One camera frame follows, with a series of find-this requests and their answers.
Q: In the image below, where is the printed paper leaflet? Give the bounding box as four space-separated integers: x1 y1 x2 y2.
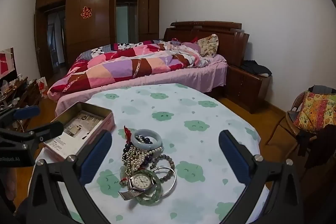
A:
45 110 106 159

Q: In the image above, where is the grey bead bracelet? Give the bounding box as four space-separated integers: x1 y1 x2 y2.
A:
151 154 177 183

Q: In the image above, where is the dark framed screen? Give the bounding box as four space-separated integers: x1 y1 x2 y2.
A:
0 47 18 81

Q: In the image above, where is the brown wooden wardrobe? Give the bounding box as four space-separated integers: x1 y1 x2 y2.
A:
34 0 160 78

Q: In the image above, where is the purple bead bracelet red tassel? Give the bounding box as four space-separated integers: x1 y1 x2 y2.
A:
123 126 158 165

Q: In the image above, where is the dark garment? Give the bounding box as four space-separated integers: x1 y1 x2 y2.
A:
298 123 336 170

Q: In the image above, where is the person's left forearm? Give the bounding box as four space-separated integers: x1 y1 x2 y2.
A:
0 169 17 211

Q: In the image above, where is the red and white bag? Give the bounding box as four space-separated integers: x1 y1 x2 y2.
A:
37 77 48 97

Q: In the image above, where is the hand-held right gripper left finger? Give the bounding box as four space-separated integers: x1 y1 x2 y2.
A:
26 130 113 224

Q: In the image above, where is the green jade bangle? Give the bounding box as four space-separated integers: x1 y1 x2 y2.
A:
129 170 163 206

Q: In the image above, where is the pearl necklace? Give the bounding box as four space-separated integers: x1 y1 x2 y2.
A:
122 145 164 178

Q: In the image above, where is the colourful patterned cushion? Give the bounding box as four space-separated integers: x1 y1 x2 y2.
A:
293 93 336 134

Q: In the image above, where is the thin silver hoop bangle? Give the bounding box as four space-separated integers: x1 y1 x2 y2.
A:
149 166 177 197

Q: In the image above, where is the floral pillow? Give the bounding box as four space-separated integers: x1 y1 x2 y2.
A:
197 34 219 58

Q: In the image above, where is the silver wristwatch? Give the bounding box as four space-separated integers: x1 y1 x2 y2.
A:
118 173 156 201

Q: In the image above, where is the grey cloth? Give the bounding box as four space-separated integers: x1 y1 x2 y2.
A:
308 85 336 96

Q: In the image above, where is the wooden headboard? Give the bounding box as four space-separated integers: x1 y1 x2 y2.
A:
163 21 250 67

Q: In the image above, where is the red paper decoration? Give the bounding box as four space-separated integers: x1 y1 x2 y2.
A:
80 6 92 19

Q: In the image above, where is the wooden side cabinet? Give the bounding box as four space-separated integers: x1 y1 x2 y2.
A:
0 76 43 135

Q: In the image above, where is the wooden nightstand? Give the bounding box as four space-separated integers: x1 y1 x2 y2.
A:
225 64 274 115

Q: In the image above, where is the bed with pink sheet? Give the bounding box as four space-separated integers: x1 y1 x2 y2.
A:
47 53 228 112

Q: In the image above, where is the patchwork quilt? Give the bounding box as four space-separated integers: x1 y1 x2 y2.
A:
47 39 210 94

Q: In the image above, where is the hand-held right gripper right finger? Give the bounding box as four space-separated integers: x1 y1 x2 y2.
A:
218 130 310 224

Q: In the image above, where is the wicker chair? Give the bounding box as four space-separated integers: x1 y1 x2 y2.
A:
265 85 336 161

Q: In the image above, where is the dark clothes pile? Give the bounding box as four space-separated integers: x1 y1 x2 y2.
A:
240 60 272 77

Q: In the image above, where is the lilac pillow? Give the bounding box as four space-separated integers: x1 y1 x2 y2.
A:
181 42 201 55

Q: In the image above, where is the pink metal tin box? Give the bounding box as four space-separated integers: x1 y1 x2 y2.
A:
43 102 115 162

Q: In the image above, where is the pale jade bangle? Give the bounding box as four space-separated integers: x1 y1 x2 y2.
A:
130 129 163 149

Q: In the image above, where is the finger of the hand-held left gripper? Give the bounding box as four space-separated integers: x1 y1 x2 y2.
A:
0 105 41 130
0 122 64 144

